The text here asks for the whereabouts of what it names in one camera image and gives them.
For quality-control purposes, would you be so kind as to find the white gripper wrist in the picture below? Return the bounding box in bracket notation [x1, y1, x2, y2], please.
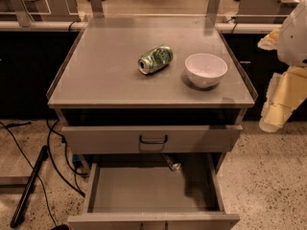
[257, 28, 307, 132]

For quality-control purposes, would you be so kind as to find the blue silver redbull can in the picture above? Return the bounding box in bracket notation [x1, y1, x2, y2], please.
[163, 154, 181, 172]

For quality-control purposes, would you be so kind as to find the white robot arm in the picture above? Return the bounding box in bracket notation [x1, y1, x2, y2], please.
[258, 0, 307, 132]

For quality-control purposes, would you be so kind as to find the crushed green soda can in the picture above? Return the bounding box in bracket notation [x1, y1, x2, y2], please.
[138, 45, 173, 75]

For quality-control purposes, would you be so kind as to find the grey metal drawer cabinet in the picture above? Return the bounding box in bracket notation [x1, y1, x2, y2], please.
[46, 15, 259, 230]

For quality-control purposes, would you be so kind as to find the grey top drawer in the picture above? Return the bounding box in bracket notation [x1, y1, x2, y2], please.
[61, 126, 243, 154]

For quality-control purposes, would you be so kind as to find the grey open middle drawer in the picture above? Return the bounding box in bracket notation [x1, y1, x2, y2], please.
[68, 153, 240, 230]

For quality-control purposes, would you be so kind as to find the white ceramic bowl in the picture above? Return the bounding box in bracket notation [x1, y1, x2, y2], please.
[185, 54, 228, 88]

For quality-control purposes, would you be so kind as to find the black bar on floor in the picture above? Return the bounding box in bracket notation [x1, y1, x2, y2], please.
[10, 146, 48, 228]

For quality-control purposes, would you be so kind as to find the black top drawer handle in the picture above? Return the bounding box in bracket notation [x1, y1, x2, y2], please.
[139, 135, 168, 145]

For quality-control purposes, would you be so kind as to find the black floor cable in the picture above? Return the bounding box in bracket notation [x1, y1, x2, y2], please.
[0, 118, 89, 230]

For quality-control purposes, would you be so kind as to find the white counter rail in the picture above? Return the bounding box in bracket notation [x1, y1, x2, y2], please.
[0, 20, 307, 35]

